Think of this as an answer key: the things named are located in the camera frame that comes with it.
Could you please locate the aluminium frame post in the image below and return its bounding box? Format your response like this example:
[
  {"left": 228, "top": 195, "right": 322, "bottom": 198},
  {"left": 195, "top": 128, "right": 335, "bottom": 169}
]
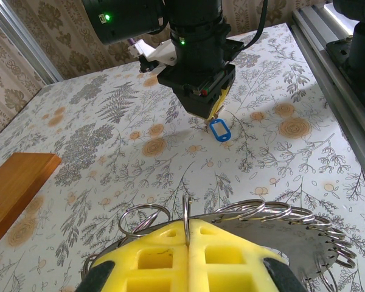
[{"left": 0, "top": 0, "right": 64, "bottom": 89}]

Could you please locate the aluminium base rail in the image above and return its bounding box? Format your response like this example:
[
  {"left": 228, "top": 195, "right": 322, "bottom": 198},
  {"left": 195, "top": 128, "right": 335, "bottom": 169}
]
[{"left": 290, "top": 4, "right": 365, "bottom": 189}]

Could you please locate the blue key tag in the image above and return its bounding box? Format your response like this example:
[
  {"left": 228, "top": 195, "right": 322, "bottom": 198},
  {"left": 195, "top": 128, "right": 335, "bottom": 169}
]
[{"left": 209, "top": 119, "right": 232, "bottom": 144}]

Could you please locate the metal disc with split rings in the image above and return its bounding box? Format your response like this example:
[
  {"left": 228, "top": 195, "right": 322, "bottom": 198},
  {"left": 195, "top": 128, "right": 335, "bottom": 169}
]
[{"left": 81, "top": 194, "right": 357, "bottom": 292}]

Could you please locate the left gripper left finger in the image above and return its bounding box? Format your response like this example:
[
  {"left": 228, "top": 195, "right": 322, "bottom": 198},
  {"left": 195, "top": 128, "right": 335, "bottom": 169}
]
[{"left": 78, "top": 220, "right": 190, "bottom": 292}]

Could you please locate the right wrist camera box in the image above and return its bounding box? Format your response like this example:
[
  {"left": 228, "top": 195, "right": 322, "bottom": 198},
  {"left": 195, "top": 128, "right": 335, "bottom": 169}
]
[{"left": 128, "top": 39, "right": 179, "bottom": 72}]

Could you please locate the gold hook stand wooden base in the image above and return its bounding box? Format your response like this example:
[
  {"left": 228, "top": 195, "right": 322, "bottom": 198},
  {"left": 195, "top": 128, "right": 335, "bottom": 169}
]
[{"left": 0, "top": 153, "right": 63, "bottom": 254}]

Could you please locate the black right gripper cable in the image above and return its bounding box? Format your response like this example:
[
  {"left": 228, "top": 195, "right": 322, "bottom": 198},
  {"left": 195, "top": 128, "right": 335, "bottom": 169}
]
[{"left": 242, "top": 0, "right": 269, "bottom": 52}]

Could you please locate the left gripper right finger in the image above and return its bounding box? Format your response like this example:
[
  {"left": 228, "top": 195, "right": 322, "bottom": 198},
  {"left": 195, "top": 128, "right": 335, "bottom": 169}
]
[{"left": 188, "top": 220, "right": 308, "bottom": 292}]

